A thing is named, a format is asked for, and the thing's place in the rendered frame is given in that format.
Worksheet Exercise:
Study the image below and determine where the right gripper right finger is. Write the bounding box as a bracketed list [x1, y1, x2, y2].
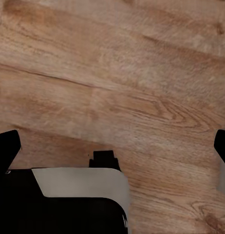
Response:
[214, 130, 225, 163]

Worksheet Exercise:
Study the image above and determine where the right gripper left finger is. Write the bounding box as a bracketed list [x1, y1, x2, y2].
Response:
[0, 130, 21, 181]

